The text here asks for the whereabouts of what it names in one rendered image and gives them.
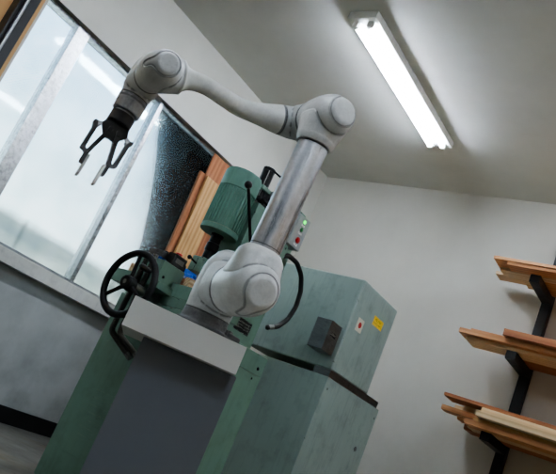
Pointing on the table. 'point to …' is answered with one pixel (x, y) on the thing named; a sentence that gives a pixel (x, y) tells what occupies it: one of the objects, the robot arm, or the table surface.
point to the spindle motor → (230, 204)
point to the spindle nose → (212, 245)
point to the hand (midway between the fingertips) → (89, 170)
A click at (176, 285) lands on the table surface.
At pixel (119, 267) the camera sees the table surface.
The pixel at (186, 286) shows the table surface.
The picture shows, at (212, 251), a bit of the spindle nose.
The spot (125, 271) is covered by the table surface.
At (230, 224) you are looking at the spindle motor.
